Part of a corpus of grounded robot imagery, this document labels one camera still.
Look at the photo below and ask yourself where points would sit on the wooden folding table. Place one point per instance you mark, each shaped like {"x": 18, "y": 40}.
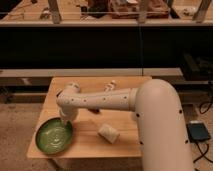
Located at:
{"x": 86, "y": 143}

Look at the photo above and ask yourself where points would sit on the beige sponge block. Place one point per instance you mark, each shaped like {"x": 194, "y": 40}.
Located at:
{"x": 109, "y": 133}

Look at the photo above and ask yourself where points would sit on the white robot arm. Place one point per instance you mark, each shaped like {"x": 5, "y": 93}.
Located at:
{"x": 156, "y": 105}

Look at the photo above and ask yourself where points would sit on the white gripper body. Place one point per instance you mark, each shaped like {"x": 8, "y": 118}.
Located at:
{"x": 68, "y": 115}

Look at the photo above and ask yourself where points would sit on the black foot pedal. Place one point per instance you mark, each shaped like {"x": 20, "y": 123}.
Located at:
{"x": 198, "y": 132}

